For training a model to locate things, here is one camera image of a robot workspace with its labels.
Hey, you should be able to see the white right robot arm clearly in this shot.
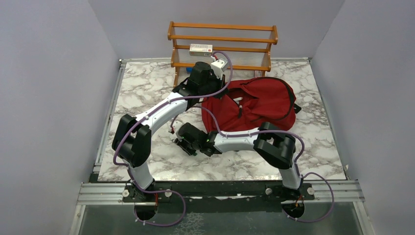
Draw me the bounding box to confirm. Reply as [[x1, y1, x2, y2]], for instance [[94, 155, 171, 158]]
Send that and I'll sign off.
[[174, 122, 302, 199]]

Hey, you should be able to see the red backpack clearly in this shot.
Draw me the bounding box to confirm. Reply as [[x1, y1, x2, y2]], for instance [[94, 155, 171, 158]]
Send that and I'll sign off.
[[201, 76, 301, 132]]

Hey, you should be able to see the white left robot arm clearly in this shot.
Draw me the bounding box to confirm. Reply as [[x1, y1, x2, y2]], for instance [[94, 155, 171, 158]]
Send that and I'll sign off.
[[112, 59, 231, 201]]

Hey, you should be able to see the wooden two-tier shelf rack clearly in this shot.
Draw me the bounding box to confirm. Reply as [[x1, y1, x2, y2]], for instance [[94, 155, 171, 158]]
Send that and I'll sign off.
[[167, 21, 278, 86]]

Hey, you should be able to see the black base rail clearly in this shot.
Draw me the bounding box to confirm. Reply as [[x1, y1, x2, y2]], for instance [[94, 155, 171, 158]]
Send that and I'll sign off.
[[121, 180, 315, 219]]

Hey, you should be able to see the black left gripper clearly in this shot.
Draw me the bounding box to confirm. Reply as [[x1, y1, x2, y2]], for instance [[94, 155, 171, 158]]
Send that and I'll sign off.
[[198, 70, 228, 99]]

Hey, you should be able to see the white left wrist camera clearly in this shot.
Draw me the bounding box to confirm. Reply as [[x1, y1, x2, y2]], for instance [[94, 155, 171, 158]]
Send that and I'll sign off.
[[210, 59, 229, 79]]

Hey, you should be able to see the brown marker pen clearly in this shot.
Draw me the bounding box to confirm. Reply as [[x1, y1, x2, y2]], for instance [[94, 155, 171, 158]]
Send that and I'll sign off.
[[233, 97, 243, 104]]

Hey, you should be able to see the white red box on shelf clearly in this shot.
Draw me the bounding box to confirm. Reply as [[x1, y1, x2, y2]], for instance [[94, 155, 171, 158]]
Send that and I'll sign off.
[[189, 44, 213, 57]]

